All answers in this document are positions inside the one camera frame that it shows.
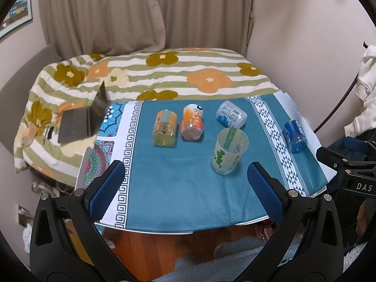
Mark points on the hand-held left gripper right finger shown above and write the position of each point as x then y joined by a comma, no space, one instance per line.
265,192

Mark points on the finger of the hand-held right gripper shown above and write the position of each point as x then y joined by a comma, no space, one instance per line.
356,144
329,155

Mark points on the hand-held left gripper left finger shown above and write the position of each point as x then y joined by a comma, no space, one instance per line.
105,192

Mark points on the blue bottle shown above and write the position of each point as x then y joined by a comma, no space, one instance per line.
295,136

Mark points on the yellow orange-labelled bottle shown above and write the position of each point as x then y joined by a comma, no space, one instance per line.
165,129

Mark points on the orange white bottle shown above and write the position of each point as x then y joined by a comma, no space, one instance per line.
192,123

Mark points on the green printed clear cup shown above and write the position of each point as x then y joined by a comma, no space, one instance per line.
229,154

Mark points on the person's right hand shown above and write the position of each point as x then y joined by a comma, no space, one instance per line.
361,213

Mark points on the white hanging garment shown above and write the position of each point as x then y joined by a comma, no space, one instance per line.
365,79

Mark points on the grey laptop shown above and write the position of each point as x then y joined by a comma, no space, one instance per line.
75,124

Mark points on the teal patterned tablecloth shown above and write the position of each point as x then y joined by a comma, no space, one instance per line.
182,188

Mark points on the small black device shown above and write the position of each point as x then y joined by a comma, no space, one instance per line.
50,132

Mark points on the white plastic bag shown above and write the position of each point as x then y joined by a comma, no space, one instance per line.
28,238

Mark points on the floral striped blanket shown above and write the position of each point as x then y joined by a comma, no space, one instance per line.
182,76

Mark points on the beige curtain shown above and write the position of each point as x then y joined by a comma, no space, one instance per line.
117,14

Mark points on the framed wall poster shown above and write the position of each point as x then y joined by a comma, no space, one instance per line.
14,14

